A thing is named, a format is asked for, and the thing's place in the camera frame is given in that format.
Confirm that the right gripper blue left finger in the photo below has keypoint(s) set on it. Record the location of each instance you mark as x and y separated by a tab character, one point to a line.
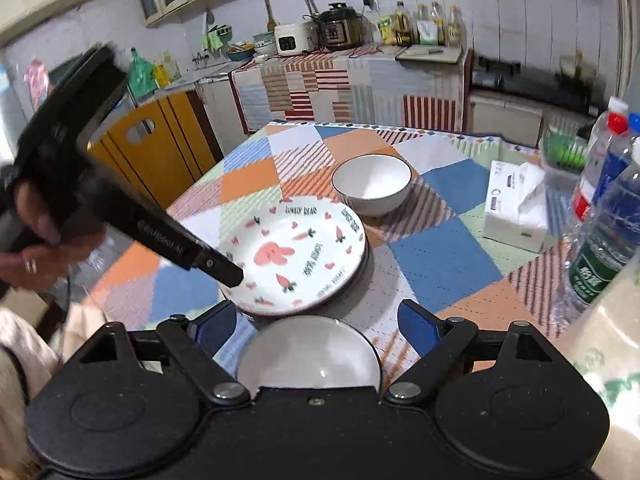
192	344

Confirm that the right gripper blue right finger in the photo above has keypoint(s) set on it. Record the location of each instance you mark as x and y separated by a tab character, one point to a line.
444	350

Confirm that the white bowl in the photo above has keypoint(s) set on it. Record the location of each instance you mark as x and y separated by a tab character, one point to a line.
309	351

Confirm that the pink rabbit carrot plate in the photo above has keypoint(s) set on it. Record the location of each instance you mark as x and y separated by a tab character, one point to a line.
294	253

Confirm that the white bowl table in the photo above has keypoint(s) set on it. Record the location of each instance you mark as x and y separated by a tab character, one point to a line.
372	185

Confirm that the blue fried egg plate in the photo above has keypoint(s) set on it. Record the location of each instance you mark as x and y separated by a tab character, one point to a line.
331	299

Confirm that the person's left hand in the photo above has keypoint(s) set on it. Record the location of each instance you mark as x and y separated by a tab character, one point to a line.
37	268

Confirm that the yellow wooden chair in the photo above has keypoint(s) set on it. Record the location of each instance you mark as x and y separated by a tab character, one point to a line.
162	147

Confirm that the checkered colourful tablecloth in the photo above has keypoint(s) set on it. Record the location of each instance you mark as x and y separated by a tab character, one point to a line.
274	195

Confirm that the white tissue box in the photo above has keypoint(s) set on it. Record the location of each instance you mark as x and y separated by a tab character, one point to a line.
515	211

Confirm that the water bottle green label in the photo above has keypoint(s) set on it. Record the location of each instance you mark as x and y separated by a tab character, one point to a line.
606	242

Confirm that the green plastic basket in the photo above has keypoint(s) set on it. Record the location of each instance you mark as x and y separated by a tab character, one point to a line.
563	153

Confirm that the striped patchwork counter cloth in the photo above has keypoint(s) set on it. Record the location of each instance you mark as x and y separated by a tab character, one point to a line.
365	86

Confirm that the water bottle blue label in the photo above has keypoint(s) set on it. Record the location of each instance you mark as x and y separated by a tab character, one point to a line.
620	159

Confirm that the white rice cooker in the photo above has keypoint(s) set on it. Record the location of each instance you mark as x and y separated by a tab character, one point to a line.
296	38

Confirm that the water bottle red label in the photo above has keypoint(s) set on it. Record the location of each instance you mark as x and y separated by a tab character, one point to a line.
598	144

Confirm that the cutting board with knife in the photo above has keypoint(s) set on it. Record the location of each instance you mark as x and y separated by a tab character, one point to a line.
430	54

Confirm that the black gas stove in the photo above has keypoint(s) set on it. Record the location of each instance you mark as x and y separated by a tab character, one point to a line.
514	79

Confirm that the cream pot on stove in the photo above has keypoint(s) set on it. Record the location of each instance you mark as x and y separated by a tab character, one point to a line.
574	67

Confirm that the black pressure cooker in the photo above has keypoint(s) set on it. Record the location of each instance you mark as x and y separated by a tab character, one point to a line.
341	27

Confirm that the yellow snack bag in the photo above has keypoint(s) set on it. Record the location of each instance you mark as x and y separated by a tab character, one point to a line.
386	28

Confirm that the cooking oil bottle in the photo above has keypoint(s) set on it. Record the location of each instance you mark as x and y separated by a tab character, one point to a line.
402	26

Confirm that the clear rice bag with handle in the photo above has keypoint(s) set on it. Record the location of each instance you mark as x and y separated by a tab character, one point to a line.
603	345

